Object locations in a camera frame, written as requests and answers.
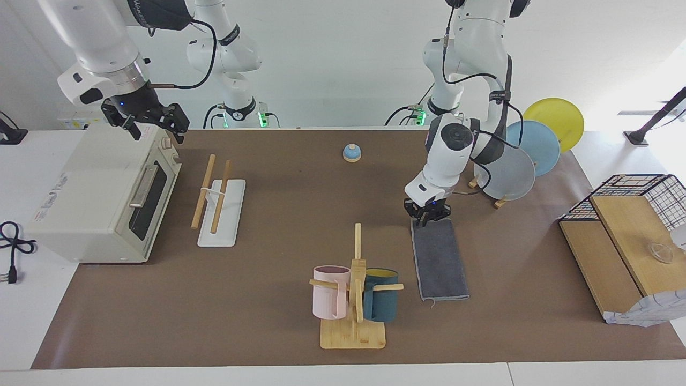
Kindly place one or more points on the brown table mat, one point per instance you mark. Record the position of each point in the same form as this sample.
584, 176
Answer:
268, 300

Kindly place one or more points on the black clamp mount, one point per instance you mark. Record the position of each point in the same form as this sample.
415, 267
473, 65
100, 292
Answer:
10, 136

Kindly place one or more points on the beige toaster oven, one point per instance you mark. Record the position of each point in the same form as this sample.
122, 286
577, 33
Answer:
86, 198

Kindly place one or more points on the light blue plate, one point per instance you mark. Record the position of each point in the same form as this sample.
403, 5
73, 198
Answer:
541, 147

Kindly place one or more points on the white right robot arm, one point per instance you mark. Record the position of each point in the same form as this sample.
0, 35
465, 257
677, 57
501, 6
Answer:
102, 43

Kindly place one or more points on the grey plate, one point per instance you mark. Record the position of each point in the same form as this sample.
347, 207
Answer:
512, 177

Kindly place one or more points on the dark teal mug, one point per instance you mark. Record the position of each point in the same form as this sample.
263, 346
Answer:
381, 305

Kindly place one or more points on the clear glass lid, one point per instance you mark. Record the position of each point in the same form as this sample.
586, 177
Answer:
660, 252

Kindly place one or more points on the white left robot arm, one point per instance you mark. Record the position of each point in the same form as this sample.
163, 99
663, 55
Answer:
471, 43

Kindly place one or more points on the pink mug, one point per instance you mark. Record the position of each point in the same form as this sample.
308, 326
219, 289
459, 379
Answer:
324, 303

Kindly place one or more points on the purple and grey towel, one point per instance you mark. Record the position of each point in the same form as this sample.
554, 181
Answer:
439, 262

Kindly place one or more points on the white power strip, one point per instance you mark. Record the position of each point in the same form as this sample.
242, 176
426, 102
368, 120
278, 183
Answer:
80, 120

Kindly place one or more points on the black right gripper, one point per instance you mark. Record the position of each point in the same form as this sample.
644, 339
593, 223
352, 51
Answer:
139, 104

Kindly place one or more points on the blue call bell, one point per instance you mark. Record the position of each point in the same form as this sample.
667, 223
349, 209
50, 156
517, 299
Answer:
352, 154

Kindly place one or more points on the white towel rack wooden bars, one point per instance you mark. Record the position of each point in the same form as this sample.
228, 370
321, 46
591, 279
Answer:
228, 214

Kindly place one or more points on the black stand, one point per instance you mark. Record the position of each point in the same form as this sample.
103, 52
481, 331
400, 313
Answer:
651, 126

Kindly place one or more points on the wooden box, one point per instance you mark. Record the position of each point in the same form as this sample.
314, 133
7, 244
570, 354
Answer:
627, 236

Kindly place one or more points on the wooden mug tree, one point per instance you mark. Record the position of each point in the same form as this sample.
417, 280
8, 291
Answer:
353, 335

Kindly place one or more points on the wooden plate rack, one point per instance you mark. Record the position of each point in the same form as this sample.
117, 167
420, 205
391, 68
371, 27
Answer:
501, 203

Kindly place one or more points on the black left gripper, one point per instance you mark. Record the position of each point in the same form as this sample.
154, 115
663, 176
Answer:
429, 210

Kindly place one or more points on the yellow plate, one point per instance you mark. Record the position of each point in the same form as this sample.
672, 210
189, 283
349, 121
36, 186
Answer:
560, 115

